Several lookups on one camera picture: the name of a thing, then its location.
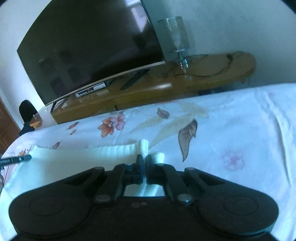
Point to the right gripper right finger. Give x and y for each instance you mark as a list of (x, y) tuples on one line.
[(168, 177)]

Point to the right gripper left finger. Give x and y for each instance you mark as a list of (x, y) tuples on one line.
[(116, 181)]

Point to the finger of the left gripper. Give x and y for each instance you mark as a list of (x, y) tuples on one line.
[(14, 160)]

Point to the wooden TV stand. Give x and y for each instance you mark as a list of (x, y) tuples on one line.
[(161, 83)]

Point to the floral white bed sheet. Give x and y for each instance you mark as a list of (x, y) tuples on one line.
[(244, 136)]

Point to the white knit sweater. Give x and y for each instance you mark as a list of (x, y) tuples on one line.
[(51, 165)]

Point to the large curved black television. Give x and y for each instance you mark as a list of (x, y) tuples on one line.
[(74, 44)]

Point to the glass table lamp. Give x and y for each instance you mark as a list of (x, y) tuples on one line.
[(178, 41)]

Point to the silver set-top box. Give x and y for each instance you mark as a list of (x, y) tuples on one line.
[(91, 89)]

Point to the brown wooden wardrobe door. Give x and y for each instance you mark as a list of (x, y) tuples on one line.
[(9, 131)]

